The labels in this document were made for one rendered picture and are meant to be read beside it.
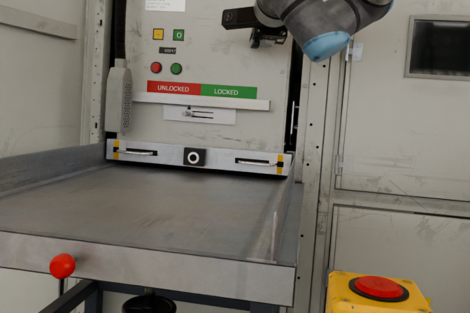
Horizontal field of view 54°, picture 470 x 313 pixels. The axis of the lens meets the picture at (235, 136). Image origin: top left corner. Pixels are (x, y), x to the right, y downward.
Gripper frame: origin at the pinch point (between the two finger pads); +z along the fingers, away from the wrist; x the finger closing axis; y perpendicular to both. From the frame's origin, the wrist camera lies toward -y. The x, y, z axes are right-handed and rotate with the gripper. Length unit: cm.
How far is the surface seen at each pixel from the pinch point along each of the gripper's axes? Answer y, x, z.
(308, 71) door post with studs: 15.9, -7.3, -0.7
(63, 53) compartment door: -51, -5, 8
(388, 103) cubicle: 35.9, -16.2, -6.4
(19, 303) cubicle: -64, -76, 37
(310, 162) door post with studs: 18.3, -31.4, 4.7
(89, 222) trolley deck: -30, -50, -40
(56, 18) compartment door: -53, 3, 3
